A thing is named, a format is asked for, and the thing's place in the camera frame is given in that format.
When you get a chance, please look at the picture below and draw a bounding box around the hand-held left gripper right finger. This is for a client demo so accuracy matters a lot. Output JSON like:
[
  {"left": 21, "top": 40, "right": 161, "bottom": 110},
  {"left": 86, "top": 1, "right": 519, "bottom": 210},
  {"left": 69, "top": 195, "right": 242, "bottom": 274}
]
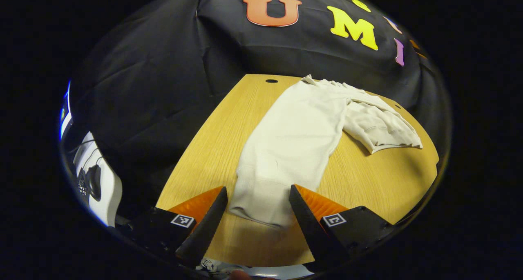
[{"left": 288, "top": 184, "right": 396, "bottom": 272}]

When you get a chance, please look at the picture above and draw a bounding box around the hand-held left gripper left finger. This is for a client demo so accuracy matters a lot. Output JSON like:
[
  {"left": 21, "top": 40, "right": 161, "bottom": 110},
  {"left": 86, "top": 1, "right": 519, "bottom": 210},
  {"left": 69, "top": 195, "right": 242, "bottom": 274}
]
[{"left": 118, "top": 185, "right": 228, "bottom": 268}]

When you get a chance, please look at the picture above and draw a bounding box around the cream white sweatshirt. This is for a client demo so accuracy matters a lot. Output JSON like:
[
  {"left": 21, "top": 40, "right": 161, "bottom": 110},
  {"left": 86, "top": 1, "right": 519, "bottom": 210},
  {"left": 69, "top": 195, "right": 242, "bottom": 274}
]
[{"left": 228, "top": 74, "right": 423, "bottom": 228}]

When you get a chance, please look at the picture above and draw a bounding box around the white side desk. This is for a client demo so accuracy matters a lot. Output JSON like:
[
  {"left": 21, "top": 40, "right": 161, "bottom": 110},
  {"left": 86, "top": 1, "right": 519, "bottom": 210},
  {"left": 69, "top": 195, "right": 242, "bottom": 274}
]
[{"left": 73, "top": 131, "right": 123, "bottom": 227}]

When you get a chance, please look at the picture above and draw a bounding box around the black backdrop cloth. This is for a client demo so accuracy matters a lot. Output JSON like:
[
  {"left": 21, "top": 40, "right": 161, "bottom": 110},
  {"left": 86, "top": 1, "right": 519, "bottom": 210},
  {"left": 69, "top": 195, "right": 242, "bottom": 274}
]
[{"left": 61, "top": 0, "right": 452, "bottom": 223}]

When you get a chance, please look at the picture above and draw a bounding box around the black corded device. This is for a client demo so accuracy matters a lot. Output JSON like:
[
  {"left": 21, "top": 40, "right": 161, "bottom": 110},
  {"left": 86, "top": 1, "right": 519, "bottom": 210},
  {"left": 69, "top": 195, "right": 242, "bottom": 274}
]
[{"left": 77, "top": 164, "right": 102, "bottom": 202}]

